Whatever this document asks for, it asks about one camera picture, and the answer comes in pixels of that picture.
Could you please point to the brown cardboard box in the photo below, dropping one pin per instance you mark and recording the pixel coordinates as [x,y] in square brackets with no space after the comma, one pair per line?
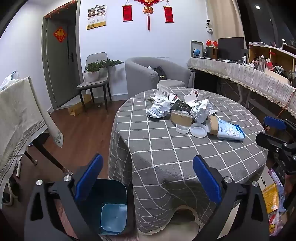
[181,119]

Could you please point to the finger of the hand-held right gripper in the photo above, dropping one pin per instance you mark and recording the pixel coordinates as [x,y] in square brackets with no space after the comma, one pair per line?
[274,122]
[268,140]

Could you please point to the red knot wall ornament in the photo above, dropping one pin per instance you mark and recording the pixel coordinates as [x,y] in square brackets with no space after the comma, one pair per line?
[148,10]

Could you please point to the dark wooden table leg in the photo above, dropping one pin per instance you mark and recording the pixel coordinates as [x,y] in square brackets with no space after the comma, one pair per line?
[48,153]

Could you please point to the black bag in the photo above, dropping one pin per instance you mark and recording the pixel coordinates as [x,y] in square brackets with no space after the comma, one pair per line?
[160,73]

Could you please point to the small red flags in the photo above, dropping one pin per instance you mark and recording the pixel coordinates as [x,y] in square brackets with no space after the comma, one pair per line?
[211,43]

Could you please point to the beige curtain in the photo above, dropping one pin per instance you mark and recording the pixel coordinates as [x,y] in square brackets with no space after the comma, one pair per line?
[226,18]

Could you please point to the white security camera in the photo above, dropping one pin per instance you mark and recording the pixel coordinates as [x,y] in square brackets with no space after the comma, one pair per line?
[208,22]

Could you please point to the white paper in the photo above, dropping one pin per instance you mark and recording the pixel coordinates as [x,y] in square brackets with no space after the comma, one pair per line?
[202,111]
[158,107]

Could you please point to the grey checked tablecloth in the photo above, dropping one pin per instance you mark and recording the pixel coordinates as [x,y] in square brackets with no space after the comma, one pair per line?
[161,150]

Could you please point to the flat cardboard box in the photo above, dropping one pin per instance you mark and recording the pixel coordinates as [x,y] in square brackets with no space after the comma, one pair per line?
[77,107]

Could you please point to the small printed card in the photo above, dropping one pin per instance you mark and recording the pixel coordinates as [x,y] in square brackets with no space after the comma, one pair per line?
[173,97]

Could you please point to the grey armchair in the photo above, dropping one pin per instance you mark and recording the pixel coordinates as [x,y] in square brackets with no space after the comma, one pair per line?
[138,76]

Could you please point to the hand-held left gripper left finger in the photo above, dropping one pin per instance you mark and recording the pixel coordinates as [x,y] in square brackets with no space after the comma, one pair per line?
[90,178]

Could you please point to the black patterned box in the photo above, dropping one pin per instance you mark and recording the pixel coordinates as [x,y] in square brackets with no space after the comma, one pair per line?
[181,107]

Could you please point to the small blue globe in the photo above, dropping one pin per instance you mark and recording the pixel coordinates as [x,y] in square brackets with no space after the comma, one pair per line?
[197,52]

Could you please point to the dark wooden box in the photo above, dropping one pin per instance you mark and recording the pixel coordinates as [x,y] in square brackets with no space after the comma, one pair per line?
[211,52]

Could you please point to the red hanging scroll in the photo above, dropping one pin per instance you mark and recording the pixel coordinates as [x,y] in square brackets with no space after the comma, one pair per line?
[168,14]
[127,13]

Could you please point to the yellow snack bag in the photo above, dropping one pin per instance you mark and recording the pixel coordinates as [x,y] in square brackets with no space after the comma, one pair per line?
[270,198]

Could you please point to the white plastic bag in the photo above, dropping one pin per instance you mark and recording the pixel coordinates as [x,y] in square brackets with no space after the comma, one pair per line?
[9,80]

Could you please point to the dark shoe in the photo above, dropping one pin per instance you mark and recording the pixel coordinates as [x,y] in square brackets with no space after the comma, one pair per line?
[10,192]

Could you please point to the wooden desk organiser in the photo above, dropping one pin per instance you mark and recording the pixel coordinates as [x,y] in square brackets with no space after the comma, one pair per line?
[277,55]

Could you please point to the potted green plant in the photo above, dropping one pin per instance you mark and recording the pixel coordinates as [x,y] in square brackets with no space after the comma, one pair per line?
[92,76]

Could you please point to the wall calendar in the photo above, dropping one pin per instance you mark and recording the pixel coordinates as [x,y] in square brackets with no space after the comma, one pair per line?
[96,18]

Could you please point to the grey dining chair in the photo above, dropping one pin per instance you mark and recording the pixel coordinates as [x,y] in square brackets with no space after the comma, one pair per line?
[97,58]

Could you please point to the torn white paper packaging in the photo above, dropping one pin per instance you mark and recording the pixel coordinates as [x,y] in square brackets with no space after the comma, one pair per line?
[193,98]

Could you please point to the grey door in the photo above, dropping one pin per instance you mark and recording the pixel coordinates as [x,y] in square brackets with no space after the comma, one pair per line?
[60,76]

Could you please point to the red diamond door decoration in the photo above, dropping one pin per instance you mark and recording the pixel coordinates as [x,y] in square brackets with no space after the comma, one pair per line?
[60,34]

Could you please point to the small brown cardboard carton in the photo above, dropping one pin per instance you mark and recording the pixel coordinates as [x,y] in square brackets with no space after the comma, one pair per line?
[212,124]

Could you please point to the beige patterned tablecloth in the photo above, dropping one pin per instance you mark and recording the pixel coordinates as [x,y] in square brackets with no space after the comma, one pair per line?
[18,115]

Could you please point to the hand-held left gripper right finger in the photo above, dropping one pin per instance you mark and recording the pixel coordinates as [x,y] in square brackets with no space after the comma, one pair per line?
[205,178]

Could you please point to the clear round lid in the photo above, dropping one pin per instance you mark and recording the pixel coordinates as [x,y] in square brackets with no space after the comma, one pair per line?
[198,131]

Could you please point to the blue tissue packet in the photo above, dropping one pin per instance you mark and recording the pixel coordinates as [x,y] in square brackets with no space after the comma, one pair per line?
[231,132]

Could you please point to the black monitor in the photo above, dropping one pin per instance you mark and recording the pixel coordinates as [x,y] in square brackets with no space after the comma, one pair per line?
[231,47]

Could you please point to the picture frame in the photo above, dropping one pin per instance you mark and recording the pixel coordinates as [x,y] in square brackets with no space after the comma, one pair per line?
[193,44]

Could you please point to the white printed leaflet box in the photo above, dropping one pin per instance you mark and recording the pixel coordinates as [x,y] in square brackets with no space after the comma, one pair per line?
[163,90]

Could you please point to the teal plastic bin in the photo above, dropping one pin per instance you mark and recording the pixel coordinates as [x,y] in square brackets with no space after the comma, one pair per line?
[113,215]

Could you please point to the long desk with fringed cloth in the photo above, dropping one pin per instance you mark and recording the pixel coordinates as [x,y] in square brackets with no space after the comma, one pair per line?
[254,78]

